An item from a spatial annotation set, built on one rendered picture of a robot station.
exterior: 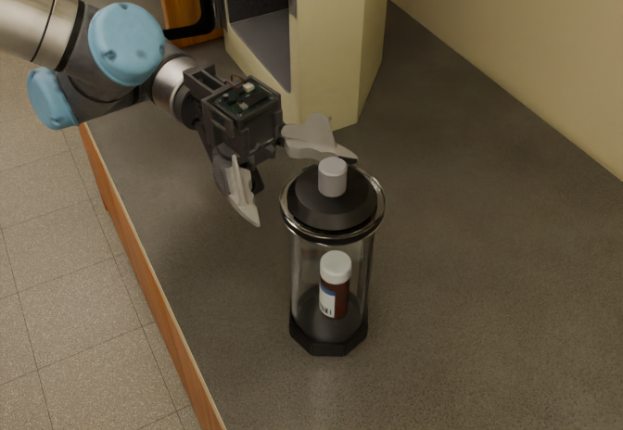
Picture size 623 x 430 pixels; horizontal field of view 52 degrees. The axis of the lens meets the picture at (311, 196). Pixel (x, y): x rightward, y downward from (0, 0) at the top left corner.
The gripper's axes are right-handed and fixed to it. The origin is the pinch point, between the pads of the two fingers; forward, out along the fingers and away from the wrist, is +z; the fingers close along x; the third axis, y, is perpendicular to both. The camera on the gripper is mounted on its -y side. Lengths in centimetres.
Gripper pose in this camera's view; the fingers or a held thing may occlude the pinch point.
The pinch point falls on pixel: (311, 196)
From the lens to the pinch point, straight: 68.9
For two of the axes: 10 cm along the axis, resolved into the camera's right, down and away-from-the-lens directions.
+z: 6.8, 5.2, -5.1
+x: 7.3, -4.9, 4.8
